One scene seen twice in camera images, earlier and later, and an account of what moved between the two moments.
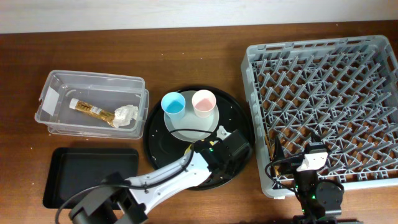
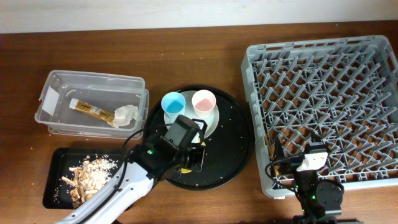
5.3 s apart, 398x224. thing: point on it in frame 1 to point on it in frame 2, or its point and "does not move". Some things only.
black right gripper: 292,163 does not move
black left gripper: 236,166 to 199,165
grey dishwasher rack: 343,91 does not move
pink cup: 203,102 does not move
